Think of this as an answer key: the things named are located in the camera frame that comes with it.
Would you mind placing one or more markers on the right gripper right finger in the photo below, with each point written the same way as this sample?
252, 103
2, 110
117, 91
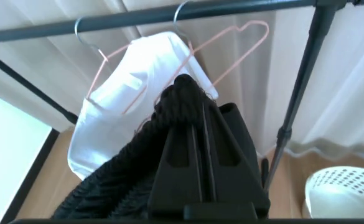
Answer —
237, 186

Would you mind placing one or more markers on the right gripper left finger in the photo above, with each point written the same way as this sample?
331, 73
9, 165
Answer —
175, 186

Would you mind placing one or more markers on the black garment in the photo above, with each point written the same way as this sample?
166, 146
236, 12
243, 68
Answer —
122, 174

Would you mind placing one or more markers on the white printed t-shirt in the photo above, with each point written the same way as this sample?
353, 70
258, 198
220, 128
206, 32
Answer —
107, 124

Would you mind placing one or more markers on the pink clothes hanger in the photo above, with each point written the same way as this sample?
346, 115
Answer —
231, 28
102, 54

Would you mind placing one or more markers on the white laundry basket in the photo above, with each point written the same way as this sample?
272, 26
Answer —
340, 193

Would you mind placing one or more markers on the black clothes rack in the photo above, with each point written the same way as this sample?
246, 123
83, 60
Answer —
138, 18

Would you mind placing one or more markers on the beige curtain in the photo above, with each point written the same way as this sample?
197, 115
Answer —
340, 93

